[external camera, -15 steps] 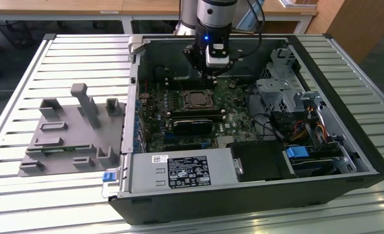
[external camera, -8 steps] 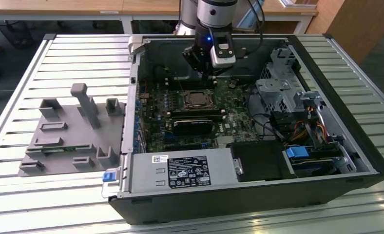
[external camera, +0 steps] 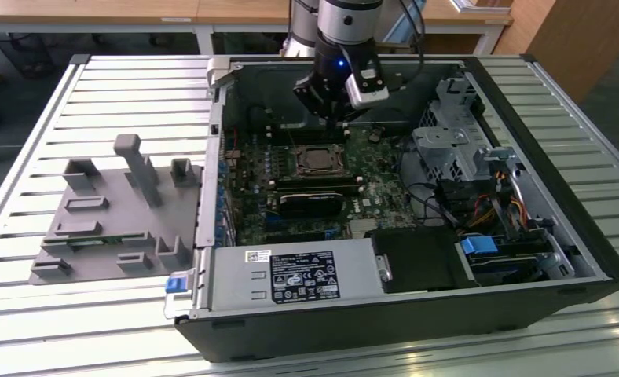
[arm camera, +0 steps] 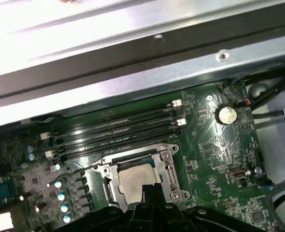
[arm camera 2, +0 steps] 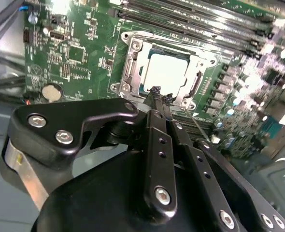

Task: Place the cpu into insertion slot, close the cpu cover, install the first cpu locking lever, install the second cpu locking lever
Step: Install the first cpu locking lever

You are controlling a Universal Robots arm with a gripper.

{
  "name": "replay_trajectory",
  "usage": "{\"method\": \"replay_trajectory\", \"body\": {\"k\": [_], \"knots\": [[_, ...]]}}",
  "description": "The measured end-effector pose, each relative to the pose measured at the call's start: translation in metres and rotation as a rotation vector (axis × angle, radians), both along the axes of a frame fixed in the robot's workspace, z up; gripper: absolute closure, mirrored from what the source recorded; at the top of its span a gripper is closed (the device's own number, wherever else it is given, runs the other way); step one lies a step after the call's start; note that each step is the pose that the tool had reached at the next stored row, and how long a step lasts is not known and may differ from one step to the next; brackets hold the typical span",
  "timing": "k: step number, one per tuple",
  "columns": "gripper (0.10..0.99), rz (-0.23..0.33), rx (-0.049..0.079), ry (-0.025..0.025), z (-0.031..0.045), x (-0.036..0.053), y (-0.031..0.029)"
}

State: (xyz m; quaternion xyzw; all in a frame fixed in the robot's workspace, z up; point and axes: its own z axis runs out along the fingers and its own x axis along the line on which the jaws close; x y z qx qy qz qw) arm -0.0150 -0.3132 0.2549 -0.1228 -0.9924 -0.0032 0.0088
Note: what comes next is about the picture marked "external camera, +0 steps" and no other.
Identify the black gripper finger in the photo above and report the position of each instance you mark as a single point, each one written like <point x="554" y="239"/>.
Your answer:
<point x="332" y="123"/>

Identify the black RAM slot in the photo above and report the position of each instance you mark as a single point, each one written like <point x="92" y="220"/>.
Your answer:
<point x="303" y="139"/>
<point x="314" y="180"/>
<point x="303" y="130"/>
<point x="314" y="188"/>

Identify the CPU socket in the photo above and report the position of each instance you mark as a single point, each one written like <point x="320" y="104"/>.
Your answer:
<point x="292" y="167"/>

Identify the black rear fan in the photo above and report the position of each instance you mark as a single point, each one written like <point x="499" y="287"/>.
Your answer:
<point x="278" y="116"/>

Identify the green motherboard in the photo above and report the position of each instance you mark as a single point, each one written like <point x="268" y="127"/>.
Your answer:
<point x="382" y="184"/>

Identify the black graphics card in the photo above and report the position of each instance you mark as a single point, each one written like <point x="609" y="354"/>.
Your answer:
<point x="308" y="204"/>

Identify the metal drive cage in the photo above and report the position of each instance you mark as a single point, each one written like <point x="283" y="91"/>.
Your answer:
<point x="439" y="149"/>

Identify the silver chipset heat sink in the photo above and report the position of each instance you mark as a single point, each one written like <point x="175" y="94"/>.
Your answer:
<point x="363" y="228"/>

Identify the black plastic shroud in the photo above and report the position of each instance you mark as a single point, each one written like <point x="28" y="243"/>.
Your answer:
<point x="419" y="259"/>

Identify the grey power supply unit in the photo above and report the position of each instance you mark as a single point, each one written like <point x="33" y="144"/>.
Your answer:
<point x="235" y="271"/>

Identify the blue disk carrier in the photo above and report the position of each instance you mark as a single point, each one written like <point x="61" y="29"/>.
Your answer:
<point x="478" y="246"/>

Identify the grey parts rack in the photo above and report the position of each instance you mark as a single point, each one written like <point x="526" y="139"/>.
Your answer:
<point x="109" y="204"/>

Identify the wooden cabinet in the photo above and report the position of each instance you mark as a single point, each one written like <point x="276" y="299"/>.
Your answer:
<point x="576" y="39"/>

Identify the blue case latch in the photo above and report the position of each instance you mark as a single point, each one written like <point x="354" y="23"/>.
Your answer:
<point x="175" y="284"/>

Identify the green RAM stick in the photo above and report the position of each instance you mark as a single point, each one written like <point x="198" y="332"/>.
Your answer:
<point x="104" y="239"/>

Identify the black open PC case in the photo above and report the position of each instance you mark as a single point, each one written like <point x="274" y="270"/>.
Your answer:
<point x="340" y="334"/>

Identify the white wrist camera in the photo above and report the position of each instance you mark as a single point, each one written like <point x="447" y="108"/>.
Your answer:
<point x="366" y="88"/>

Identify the wooden desk white frame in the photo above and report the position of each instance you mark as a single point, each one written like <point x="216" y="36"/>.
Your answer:
<point x="131" y="12"/>

